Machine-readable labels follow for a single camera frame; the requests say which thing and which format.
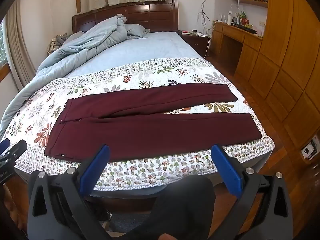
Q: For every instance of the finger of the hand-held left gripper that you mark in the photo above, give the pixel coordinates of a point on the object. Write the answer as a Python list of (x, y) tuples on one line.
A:
[(4, 144), (15, 149)]

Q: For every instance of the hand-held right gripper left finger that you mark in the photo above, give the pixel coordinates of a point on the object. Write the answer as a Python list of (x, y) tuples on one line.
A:
[(95, 166)]

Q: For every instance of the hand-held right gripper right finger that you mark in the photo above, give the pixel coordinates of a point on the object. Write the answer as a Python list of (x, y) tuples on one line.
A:
[(226, 168)]

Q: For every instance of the maroon pants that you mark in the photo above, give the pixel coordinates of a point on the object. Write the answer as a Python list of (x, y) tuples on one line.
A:
[(155, 130)]

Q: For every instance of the person's dark trouser leg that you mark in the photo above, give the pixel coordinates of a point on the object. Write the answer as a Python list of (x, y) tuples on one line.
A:
[(185, 205)]

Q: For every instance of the small printed box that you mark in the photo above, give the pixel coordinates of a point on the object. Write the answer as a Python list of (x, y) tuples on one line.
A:
[(310, 150)]

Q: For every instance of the floral quilted bedspread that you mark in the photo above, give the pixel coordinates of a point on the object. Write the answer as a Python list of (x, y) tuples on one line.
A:
[(140, 80)]

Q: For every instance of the light blue comforter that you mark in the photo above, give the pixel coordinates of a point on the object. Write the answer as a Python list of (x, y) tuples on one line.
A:
[(75, 52)]

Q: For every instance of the grey clothes pile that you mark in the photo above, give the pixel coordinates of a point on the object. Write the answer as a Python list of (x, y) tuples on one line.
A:
[(58, 41)]

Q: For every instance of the light blue bed sheet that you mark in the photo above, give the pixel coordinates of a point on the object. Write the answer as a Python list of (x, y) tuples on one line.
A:
[(140, 52)]

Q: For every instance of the wooden wardrobe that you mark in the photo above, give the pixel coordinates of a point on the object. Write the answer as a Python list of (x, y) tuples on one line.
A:
[(290, 62)]

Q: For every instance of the wooden desk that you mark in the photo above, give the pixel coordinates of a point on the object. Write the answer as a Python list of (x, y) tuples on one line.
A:
[(237, 45)]

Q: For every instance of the dark wooden nightstand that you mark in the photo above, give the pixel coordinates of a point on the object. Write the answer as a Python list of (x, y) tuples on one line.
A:
[(196, 41)]

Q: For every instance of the black keyboard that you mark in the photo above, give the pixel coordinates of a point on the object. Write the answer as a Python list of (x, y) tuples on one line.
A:
[(246, 28)]

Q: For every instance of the light blue pillow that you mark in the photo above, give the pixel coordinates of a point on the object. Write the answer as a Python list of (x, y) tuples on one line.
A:
[(136, 30)]

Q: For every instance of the white bottle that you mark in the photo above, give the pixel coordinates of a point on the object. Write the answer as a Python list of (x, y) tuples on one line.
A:
[(229, 17)]

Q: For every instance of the dark wooden headboard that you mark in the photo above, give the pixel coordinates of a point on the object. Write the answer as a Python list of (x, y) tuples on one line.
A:
[(140, 13)]

